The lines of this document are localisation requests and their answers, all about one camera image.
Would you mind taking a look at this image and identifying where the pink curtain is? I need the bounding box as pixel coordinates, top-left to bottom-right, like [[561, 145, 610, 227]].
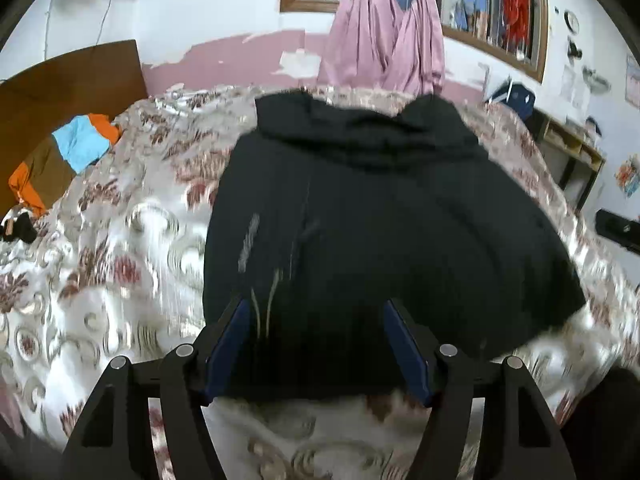
[[382, 0, 463, 96], [317, 0, 406, 91]]

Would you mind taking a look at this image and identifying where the colourful wall poster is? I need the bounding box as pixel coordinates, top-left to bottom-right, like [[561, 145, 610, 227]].
[[615, 155, 640, 198]]

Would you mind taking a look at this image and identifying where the red hanging cloth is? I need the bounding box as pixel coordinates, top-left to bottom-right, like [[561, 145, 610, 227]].
[[500, 0, 532, 48]]

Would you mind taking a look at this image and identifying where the floral satin bedspread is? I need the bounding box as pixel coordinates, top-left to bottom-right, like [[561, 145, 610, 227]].
[[0, 82, 640, 480]]

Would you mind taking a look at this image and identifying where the white wall cable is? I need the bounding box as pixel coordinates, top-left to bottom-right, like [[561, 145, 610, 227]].
[[97, 0, 115, 43]]

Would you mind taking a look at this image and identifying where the white wall paper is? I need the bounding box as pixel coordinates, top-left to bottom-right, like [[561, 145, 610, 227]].
[[560, 62, 593, 111]]

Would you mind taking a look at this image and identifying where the black jacket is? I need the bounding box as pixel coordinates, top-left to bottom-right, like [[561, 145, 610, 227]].
[[202, 87, 587, 403]]

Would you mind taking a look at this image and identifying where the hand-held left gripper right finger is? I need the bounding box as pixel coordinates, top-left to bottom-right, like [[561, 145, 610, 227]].
[[383, 298, 573, 480]]

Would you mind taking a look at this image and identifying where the orange blue brown cloth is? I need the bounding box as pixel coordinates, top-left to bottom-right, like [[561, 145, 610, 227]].
[[7, 112, 123, 217]]

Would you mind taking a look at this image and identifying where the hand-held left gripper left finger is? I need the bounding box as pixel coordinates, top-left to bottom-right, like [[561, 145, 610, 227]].
[[60, 298, 251, 480]]

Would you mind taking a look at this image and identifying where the dark cloth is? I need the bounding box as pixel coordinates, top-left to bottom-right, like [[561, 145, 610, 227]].
[[560, 367, 640, 480]]

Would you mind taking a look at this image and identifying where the wooden shelf desk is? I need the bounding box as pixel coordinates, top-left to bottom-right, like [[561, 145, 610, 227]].
[[530, 110, 606, 211]]

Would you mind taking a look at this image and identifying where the black box device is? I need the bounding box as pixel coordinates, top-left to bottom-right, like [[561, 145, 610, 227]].
[[595, 209, 640, 253]]

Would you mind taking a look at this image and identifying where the brown wooden headboard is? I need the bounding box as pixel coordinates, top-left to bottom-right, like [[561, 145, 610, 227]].
[[0, 39, 151, 221]]

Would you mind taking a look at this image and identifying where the small black cloth bundle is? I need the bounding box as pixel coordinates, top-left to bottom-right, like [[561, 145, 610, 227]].
[[0, 209, 40, 245]]

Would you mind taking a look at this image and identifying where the wooden window frame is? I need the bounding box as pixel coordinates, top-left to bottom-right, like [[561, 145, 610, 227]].
[[280, 0, 549, 83]]

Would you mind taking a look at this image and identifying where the dark blue backpack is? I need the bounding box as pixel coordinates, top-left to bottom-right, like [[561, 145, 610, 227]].
[[482, 77, 537, 121]]

